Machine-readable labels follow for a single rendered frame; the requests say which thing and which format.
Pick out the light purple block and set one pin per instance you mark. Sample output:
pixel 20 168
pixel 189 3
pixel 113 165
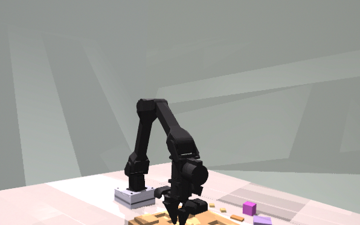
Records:
pixel 261 220

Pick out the pink cube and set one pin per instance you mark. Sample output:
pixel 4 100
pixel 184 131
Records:
pixel 249 208

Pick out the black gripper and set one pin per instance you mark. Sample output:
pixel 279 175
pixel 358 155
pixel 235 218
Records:
pixel 176 194

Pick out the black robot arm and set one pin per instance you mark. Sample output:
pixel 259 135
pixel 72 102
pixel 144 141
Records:
pixel 179 142

